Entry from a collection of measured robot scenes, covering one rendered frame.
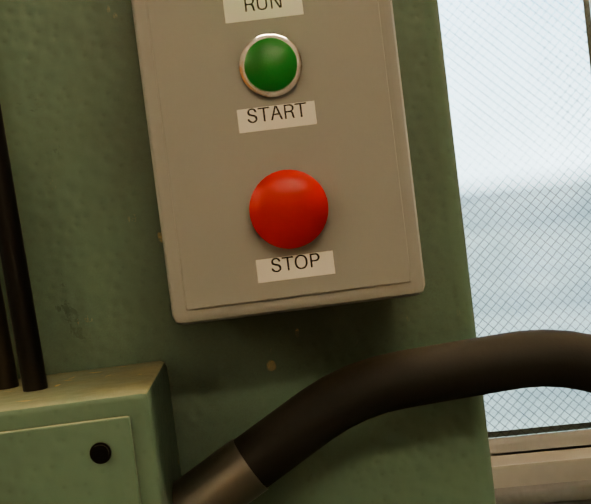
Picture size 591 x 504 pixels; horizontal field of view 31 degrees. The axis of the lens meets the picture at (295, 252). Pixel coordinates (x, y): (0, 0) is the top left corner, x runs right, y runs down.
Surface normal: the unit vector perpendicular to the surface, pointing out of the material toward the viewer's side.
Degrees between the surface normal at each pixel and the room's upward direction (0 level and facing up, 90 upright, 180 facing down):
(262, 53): 87
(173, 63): 90
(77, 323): 90
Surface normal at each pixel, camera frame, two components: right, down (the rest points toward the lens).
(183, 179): 0.04, 0.05
